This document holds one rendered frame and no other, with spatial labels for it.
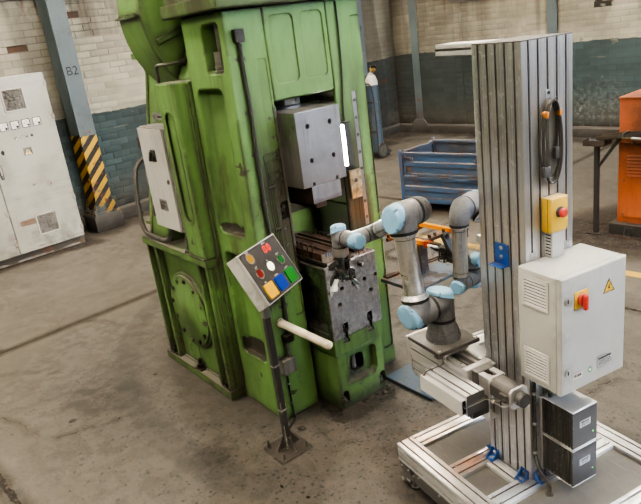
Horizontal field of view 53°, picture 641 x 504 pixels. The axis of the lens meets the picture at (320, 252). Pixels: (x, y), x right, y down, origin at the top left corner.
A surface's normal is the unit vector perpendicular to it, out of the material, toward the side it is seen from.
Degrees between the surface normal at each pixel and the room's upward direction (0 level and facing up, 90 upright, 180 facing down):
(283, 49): 90
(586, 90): 90
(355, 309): 90
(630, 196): 90
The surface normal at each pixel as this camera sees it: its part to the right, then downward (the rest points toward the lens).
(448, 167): -0.65, 0.32
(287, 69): 0.62, 0.18
